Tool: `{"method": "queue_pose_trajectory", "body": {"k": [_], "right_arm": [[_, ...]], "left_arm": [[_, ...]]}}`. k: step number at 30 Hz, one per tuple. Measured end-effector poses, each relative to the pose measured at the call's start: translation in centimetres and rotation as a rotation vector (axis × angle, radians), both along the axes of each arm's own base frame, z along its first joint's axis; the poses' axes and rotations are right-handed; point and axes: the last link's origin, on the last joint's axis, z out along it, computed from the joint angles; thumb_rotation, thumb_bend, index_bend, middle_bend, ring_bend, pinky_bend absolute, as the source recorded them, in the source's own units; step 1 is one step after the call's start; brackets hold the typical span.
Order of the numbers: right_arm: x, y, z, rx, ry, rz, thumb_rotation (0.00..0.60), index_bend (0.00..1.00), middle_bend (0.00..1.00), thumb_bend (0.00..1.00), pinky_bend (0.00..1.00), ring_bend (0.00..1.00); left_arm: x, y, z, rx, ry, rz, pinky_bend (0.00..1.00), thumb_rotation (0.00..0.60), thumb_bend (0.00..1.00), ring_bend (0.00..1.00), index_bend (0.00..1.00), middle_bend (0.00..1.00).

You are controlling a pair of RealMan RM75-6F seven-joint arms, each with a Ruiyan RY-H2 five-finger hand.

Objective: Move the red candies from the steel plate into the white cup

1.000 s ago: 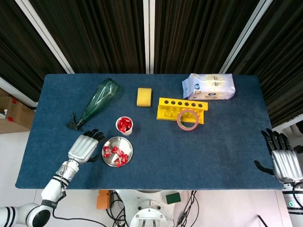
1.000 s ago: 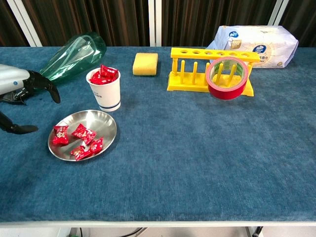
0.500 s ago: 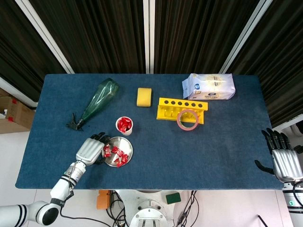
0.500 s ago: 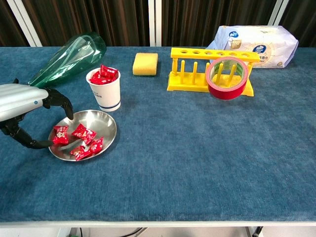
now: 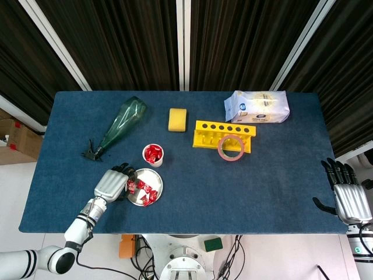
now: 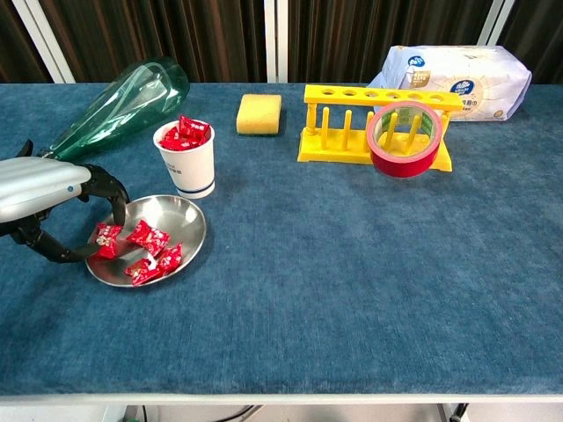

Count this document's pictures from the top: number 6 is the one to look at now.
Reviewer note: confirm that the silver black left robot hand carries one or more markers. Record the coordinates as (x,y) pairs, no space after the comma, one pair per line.
(39,184)

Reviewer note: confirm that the red candy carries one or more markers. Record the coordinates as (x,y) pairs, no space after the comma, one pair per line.
(196,142)
(173,140)
(148,237)
(107,241)
(170,259)
(141,272)
(191,127)

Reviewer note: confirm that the round steel plate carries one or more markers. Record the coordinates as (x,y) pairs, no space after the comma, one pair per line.
(176,215)

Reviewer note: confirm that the white paper cup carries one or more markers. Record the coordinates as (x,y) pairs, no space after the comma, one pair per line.
(189,171)

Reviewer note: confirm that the green plastic spray bottle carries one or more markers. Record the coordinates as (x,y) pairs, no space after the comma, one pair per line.
(132,101)

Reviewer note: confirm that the dark pleated curtain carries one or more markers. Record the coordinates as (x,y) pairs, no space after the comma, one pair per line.
(352,35)
(13,44)
(541,35)
(176,35)

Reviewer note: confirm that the yellow sponge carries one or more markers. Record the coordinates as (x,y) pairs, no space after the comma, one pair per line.
(258,114)

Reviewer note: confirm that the blue table cloth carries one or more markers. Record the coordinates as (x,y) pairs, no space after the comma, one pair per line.
(308,264)

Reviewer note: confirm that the yellow test tube rack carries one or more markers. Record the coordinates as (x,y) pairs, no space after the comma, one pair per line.
(334,94)

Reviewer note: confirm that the red tape roll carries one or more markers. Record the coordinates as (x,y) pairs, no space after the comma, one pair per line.
(404,167)

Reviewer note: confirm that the tissue pack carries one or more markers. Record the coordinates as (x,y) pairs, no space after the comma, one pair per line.
(484,83)

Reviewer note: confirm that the white frame post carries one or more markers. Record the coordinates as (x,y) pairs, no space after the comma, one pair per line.
(276,39)
(495,22)
(46,44)

